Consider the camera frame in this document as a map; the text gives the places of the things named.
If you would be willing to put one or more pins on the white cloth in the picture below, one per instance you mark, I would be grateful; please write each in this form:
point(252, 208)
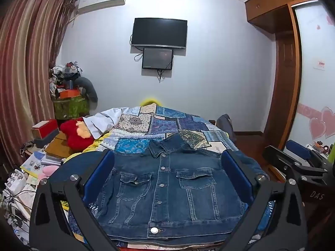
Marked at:
point(104, 120)

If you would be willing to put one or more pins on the brown cardboard box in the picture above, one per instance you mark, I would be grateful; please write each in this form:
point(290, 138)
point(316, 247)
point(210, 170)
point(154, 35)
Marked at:
point(56, 146)

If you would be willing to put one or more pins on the wooden bed frame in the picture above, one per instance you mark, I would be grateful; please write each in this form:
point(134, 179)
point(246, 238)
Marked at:
point(212, 121)

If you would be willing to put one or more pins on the open magazine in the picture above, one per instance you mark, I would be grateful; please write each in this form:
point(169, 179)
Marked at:
point(32, 163)

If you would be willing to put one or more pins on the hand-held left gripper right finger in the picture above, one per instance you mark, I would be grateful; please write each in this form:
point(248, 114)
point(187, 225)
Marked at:
point(235, 174)

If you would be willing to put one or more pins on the dark grey box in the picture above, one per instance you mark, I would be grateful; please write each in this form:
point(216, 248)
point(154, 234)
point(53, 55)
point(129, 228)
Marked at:
point(44, 141)

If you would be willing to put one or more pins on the pink heart stickers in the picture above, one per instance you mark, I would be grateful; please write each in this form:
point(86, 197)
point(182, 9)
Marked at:
point(320, 125)

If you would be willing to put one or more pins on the orange box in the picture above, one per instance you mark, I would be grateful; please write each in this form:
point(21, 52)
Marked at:
point(69, 94)

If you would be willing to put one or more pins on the striped cloth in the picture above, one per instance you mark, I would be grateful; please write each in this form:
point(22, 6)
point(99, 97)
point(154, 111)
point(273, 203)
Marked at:
point(27, 145)

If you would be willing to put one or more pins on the yellow bed sheet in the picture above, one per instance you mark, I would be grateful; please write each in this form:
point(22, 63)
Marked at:
point(96, 143)

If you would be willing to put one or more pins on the red and white label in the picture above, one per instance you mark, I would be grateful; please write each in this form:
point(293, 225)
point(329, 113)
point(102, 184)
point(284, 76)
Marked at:
point(319, 65)

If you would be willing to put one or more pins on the white air conditioner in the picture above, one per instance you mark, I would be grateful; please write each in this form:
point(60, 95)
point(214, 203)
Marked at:
point(102, 1)

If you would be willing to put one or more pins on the blue denim jacket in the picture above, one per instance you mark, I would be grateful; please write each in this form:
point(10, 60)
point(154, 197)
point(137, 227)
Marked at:
point(167, 188)

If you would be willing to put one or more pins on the green storage box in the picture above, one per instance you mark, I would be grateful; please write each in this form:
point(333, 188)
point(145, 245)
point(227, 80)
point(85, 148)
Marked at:
point(69, 108)

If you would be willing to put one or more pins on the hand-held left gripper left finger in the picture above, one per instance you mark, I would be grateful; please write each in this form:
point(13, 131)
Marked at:
point(100, 174)

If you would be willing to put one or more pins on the red plush toy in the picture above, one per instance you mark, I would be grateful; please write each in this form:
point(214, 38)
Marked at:
point(72, 138)

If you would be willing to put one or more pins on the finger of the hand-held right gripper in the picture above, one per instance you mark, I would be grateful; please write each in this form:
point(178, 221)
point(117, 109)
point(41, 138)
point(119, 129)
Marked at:
point(277, 155)
point(298, 148)

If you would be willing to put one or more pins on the small dresser items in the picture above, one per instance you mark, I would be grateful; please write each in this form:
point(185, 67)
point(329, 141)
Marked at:
point(320, 147)

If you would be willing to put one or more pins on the dark grey backpack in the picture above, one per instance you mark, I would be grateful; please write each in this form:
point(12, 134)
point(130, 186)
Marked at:
point(225, 128)

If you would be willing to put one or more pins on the yellow fuzzy item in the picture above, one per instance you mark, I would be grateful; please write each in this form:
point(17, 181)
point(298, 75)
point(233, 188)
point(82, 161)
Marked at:
point(149, 102)

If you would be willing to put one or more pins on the grey neck pillow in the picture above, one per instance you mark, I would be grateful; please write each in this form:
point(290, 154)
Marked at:
point(90, 89)

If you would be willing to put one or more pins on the pile of clothes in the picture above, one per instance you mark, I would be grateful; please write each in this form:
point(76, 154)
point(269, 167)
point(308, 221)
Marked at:
point(64, 74)

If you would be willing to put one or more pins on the small black monitor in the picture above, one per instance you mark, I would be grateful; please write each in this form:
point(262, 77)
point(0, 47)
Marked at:
point(157, 58)

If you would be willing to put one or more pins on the red box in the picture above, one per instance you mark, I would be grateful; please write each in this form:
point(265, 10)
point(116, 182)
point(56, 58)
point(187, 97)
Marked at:
point(44, 128)

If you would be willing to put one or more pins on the stack of books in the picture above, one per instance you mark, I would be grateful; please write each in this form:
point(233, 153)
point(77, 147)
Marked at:
point(52, 159)

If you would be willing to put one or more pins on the large black television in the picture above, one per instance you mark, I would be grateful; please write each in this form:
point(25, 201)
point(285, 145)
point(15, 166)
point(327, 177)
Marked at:
point(159, 32)

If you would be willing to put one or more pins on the wooden wardrobe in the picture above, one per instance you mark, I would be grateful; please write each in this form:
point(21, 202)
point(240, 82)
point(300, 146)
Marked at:
point(285, 57)

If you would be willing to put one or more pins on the striped brown curtain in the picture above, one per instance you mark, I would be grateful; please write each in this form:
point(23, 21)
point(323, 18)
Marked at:
point(26, 57)

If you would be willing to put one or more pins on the white sliding wardrobe door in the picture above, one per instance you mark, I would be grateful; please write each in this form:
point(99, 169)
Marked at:
point(314, 89)

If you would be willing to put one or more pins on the patchwork printed blanket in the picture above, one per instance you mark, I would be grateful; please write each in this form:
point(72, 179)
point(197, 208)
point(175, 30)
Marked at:
point(162, 125)

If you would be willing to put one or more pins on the pink plush item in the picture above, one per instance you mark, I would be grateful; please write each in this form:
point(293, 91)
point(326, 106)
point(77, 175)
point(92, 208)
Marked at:
point(49, 172)

